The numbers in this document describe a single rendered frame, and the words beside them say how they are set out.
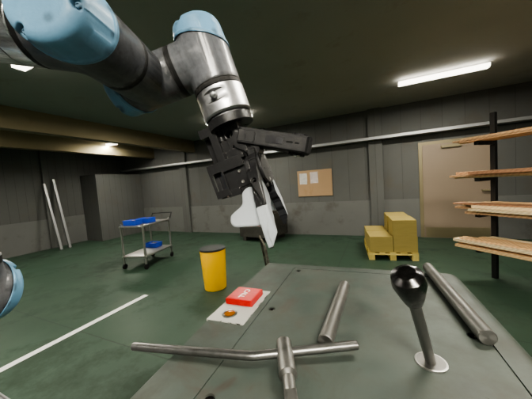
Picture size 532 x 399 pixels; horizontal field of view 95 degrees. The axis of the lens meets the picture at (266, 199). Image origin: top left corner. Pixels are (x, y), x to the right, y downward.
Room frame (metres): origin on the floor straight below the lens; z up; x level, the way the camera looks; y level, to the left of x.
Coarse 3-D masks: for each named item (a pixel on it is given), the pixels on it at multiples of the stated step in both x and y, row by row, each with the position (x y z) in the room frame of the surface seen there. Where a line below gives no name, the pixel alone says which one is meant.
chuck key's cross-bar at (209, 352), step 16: (160, 352) 0.35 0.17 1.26; (176, 352) 0.34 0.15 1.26; (192, 352) 0.33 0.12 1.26; (208, 352) 0.33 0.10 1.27; (224, 352) 0.32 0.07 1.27; (240, 352) 0.32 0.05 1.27; (256, 352) 0.31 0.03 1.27; (272, 352) 0.31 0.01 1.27; (304, 352) 0.31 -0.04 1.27; (320, 352) 0.31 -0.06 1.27
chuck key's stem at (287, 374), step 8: (280, 336) 0.34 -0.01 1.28; (280, 344) 0.32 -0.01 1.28; (288, 344) 0.32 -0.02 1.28; (280, 352) 0.31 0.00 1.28; (288, 352) 0.30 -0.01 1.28; (280, 360) 0.29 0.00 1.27; (288, 360) 0.29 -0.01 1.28; (280, 368) 0.28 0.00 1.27; (288, 368) 0.28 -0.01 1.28; (280, 376) 0.28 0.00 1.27; (288, 376) 0.27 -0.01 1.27; (296, 376) 0.28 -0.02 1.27; (288, 384) 0.26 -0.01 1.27; (288, 392) 0.25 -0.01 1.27; (296, 392) 0.25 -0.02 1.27
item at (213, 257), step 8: (200, 248) 3.59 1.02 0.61; (208, 248) 3.56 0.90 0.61; (216, 248) 3.52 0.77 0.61; (224, 248) 3.54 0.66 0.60; (200, 256) 3.49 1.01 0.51; (208, 256) 3.40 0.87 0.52; (216, 256) 3.42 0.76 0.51; (224, 256) 3.54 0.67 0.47; (208, 264) 3.41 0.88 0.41; (216, 264) 3.42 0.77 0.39; (224, 264) 3.53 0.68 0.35; (208, 272) 3.42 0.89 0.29; (216, 272) 3.43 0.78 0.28; (224, 272) 3.52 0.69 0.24; (208, 280) 3.43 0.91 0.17; (216, 280) 3.43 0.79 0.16; (224, 280) 3.52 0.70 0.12; (208, 288) 3.44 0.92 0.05; (216, 288) 3.43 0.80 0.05
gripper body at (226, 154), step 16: (240, 112) 0.36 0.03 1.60; (208, 128) 0.38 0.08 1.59; (224, 128) 0.38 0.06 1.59; (208, 144) 0.40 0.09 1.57; (224, 144) 0.39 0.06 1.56; (240, 144) 0.38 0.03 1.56; (224, 160) 0.36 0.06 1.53; (240, 160) 0.36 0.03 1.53; (256, 160) 0.36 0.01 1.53; (224, 176) 0.37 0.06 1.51; (240, 176) 0.37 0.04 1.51; (272, 176) 0.41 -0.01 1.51; (224, 192) 0.37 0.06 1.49; (240, 192) 0.36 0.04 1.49
